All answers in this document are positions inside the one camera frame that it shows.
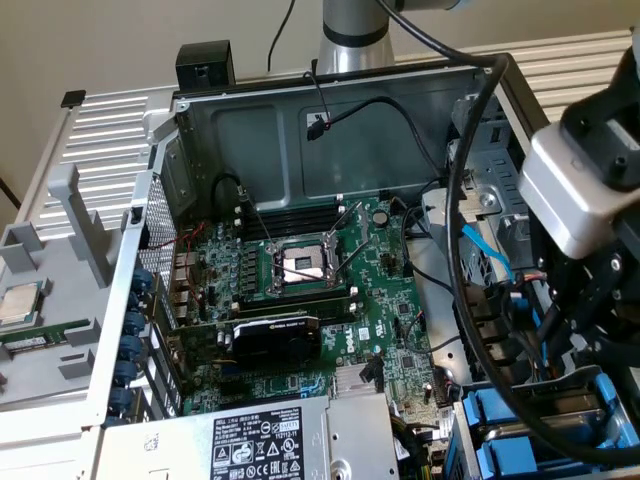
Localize blue drive caddies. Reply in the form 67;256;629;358
449;362;640;480

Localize silver finned heat sink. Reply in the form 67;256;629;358
333;367;386;397

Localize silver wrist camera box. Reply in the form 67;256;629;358
517;124;635;261

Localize thin red wire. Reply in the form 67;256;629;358
148;223;207;307

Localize hard disk with blue carrier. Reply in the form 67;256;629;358
462;379;617;446

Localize open grey PC case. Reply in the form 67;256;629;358
82;52;640;480

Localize black plastic shroud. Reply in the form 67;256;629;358
452;280;534;386

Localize black SATA wire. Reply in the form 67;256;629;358
305;95;451;181

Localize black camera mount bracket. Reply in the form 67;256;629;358
558;47;640;194

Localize black RAM slot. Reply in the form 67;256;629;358
239;221;344;240
234;290;359;305
235;208;346;226
234;202;346;219
319;304;361;325
237;214;346;232
234;285;359;301

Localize thin black cable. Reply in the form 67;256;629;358
266;0;298;73

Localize metal socket cover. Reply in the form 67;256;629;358
329;199;375;280

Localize black looped wire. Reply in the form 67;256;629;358
212;172;251;221

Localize grey power supply unit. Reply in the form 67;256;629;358
97;392;401;480

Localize thin metal locking lever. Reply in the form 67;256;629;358
273;263;325;281
238;185;275;247

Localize green Dell motherboard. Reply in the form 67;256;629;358
167;192;454;431

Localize black box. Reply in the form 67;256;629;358
175;40;236;92

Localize silver CPU chip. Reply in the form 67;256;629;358
0;282;45;330

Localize grey parts rack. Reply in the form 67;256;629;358
0;162;131;409

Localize yellow black wire bundle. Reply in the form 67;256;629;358
389;412;454;480

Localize empty blue disk carrier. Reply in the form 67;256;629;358
474;414;631;476

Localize metal optical drive cage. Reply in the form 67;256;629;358
444;92;531;274

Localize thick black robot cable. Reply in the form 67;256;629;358
382;0;640;464

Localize dark floor cable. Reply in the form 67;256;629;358
0;174;22;210

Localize green RAM stick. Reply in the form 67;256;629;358
233;294;357;317
0;319;96;355

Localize blue SATA wire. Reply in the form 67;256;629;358
462;223;514;282
509;292;546;346

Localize thin black red-tipped wire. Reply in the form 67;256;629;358
303;58;334;130

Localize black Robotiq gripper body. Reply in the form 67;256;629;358
612;199;640;326

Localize black Nvidia graphics card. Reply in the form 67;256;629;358
167;312;322;374

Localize silver CPU socket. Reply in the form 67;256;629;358
264;234;346;294

